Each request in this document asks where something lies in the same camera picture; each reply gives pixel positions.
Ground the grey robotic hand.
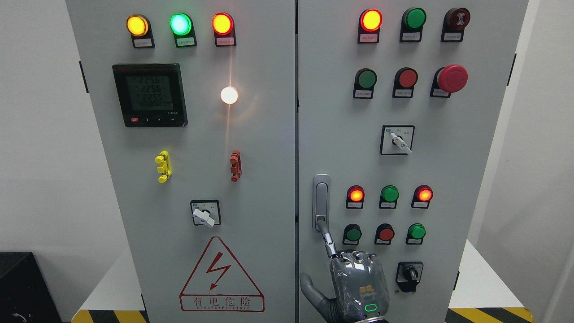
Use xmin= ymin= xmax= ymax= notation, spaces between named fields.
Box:
xmin=300 ymin=220 xmax=390 ymax=323

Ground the silver door handle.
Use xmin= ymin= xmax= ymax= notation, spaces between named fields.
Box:
xmin=312 ymin=174 xmax=330 ymax=232

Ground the right cabinet door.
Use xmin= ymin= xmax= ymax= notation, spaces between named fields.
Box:
xmin=298 ymin=0 xmax=528 ymax=323

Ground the cabinet door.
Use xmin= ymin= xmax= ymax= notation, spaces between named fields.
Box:
xmin=298 ymin=0 xmax=528 ymax=323
xmin=66 ymin=0 xmax=298 ymax=323

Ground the left cabinet door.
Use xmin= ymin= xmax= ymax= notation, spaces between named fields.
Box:
xmin=66 ymin=0 xmax=298 ymax=323

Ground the green push button lower left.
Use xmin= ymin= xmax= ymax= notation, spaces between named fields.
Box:
xmin=342 ymin=223 xmax=361 ymax=246

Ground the green push button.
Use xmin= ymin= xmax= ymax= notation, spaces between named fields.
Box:
xmin=342 ymin=223 xmax=361 ymax=246
xmin=405 ymin=223 xmax=426 ymax=245
xmin=353 ymin=68 xmax=377 ymax=100

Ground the green push button lower right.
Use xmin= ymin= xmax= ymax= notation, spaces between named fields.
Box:
xmin=405 ymin=223 xmax=426 ymax=245

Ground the red lit light middle left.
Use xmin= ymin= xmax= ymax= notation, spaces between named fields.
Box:
xmin=346 ymin=185 xmax=365 ymax=209

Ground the green light middle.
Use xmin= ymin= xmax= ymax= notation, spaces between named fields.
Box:
xmin=379 ymin=185 xmax=400 ymax=209

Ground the red lit light middle right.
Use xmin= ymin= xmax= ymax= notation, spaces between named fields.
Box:
xmin=411 ymin=185 xmax=433 ymax=209

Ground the red electric danger sign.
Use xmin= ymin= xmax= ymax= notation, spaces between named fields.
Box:
xmin=179 ymin=236 xmax=265 ymax=312

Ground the red terminal clip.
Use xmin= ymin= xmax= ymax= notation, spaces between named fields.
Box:
xmin=230 ymin=150 xmax=242 ymax=183

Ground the green push button upper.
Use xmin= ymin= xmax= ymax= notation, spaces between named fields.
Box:
xmin=353 ymin=68 xmax=377 ymax=100

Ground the red push button upper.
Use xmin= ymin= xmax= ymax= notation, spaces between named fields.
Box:
xmin=393 ymin=67 xmax=418 ymax=98

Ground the red emergency stop button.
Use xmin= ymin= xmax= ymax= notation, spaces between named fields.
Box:
xmin=429 ymin=64 xmax=468 ymax=98

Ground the white lit indicator light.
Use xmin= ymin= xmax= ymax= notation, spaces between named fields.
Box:
xmin=221 ymin=86 xmax=239 ymax=105

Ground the yellow terminal clip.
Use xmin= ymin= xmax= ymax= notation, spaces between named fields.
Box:
xmin=155 ymin=150 xmax=172 ymax=183

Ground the red lit light top right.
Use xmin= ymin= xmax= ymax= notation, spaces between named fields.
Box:
xmin=357 ymin=9 xmax=383 ymax=44

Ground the green light top right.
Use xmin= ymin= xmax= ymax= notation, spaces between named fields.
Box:
xmin=400 ymin=7 xmax=427 ymax=43

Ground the dark red buzzer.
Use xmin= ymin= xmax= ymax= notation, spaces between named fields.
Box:
xmin=441 ymin=8 xmax=471 ymax=42

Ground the black digital power meter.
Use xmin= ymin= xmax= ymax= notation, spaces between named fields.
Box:
xmin=112 ymin=63 xmax=188 ymax=127

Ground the red lit indicator light left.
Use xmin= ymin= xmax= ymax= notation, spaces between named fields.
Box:
xmin=212 ymin=12 xmax=236 ymax=47

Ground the green lit indicator light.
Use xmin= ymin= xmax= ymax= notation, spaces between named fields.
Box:
xmin=170 ymin=13 xmax=197 ymax=48

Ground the black box lower left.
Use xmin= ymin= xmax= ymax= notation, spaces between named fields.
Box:
xmin=0 ymin=252 xmax=61 ymax=323

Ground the yellow indicator light top left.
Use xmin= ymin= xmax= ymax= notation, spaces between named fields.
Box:
xmin=126 ymin=14 xmax=155 ymax=48

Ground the black knob selector switch bottom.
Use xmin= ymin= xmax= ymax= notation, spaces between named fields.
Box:
xmin=395 ymin=262 xmax=424 ymax=293

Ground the upper right selector switch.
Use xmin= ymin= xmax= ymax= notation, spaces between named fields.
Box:
xmin=380 ymin=125 xmax=415 ymax=155

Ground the left door selector switch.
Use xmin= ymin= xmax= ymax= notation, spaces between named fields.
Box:
xmin=190 ymin=200 xmax=221 ymax=228

